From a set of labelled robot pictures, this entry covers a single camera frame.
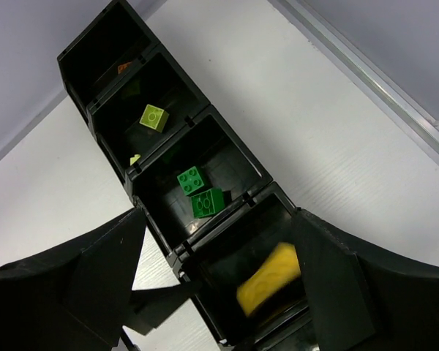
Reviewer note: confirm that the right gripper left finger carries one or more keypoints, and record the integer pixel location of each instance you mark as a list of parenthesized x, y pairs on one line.
[(73, 296)]

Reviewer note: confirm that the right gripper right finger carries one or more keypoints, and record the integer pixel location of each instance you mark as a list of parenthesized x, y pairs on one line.
[(362, 296)]

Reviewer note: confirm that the yellow long lego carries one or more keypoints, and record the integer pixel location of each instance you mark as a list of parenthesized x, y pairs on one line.
[(279, 269)]

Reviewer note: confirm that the lime green square lego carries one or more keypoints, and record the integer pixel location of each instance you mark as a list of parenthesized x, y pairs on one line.
[(134, 159)]

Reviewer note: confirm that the dark green curved lego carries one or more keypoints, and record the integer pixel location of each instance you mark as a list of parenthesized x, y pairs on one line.
[(207, 203)]

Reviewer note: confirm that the dark green square lego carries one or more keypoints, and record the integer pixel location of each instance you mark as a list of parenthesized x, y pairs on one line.
[(192, 181)]

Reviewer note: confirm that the lime green small lego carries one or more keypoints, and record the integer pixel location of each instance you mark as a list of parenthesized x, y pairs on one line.
[(154, 118)]

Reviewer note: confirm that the orange brown lego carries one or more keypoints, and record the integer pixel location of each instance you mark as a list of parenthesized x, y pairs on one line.
[(122, 67)]

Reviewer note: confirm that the black compartment bin row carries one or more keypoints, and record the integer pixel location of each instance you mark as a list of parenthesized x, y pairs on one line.
[(222, 251)]

